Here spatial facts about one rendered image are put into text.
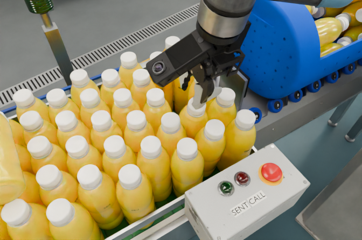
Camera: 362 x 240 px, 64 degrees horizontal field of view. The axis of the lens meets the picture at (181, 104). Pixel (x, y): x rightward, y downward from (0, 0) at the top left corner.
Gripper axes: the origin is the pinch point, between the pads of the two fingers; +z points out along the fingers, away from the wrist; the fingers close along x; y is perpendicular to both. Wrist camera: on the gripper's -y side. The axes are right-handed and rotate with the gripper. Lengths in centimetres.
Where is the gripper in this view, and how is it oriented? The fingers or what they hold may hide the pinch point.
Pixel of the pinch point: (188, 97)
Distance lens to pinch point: 61.2
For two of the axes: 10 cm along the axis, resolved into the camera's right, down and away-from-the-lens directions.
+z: -1.4, 5.2, 8.4
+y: 8.7, -3.5, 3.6
